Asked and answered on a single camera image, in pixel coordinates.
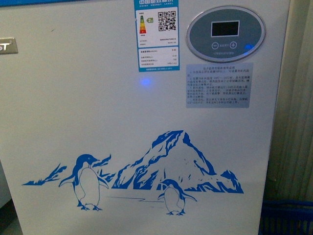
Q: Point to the white chest freezer blue rim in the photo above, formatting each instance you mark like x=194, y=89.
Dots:
x=92, y=146

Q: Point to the grey instruction sticker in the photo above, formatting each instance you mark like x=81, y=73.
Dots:
x=218, y=86

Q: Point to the blue energy label sticker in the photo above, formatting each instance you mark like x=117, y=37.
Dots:
x=157, y=33

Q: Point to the oval grey control panel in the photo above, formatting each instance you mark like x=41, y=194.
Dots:
x=225, y=34

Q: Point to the white vertical curtain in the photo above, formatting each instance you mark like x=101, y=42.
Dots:
x=290, y=165

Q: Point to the blue plastic crate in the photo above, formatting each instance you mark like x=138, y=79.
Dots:
x=286, y=217

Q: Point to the silver brand badge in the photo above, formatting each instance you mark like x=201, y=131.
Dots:
x=8, y=46

